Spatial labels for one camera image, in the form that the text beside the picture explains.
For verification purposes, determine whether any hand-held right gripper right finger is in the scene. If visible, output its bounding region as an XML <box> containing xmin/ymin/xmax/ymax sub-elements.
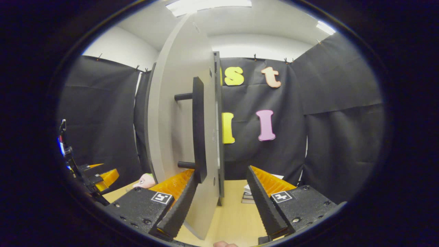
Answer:
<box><xmin>246</xmin><ymin>166</ymin><xmax>343</xmax><ymax>240</ymax></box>

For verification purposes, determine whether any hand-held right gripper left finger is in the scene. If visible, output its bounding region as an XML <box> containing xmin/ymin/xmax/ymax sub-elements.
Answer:
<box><xmin>105</xmin><ymin>169</ymin><xmax>199</xmax><ymax>239</ymax></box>

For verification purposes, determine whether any grey cabinet door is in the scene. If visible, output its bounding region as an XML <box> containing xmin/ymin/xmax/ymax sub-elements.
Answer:
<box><xmin>143</xmin><ymin>14</ymin><xmax>221</xmax><ymax>240</ymax></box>

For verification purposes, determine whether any black cabinet door handle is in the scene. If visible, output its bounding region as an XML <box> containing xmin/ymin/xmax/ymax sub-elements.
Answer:
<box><xmin>174</xmin><ymin>77</ymin><xmax>208</xmax><ymax>184</ymax></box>

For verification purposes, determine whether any white photo cover book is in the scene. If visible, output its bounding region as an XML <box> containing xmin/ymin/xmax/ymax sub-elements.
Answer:
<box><xmin>244</xmin><ymin>174</ymin><xmax>284</xmax><ymax>194</ymax></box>

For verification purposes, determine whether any pink plush toy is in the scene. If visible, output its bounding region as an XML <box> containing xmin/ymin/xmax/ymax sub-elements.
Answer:
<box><xmin>133</xmin><ymin>173</ymin><xmax>155</xmax><ymax>189</ymax></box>

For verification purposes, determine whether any black backdrop cloth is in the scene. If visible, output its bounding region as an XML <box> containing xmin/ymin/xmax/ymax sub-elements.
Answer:
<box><xmin>58</xmin><ymin>33</ymin><xmax>386</xmax><ymax>204</ymax></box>

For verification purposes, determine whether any small ceiling light panel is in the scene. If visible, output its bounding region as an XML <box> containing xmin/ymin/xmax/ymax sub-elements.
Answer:
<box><xmin>316</xmin><ymin>21</ymin><xmax>336</xmax><ymax>35</ymax></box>

